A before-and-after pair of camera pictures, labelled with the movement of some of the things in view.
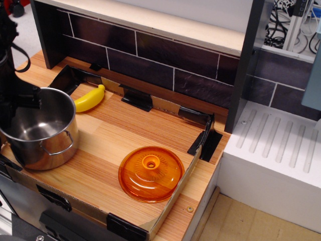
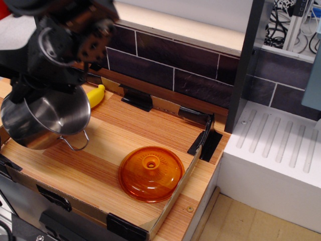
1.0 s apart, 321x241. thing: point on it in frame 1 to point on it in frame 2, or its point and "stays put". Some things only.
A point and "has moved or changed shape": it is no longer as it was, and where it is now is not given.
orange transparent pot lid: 150,174 stays put
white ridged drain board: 272,159 stays put
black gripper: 14,92 to 49,61
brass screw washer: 189,209 stays put
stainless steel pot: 43,138 has moved or changed shape
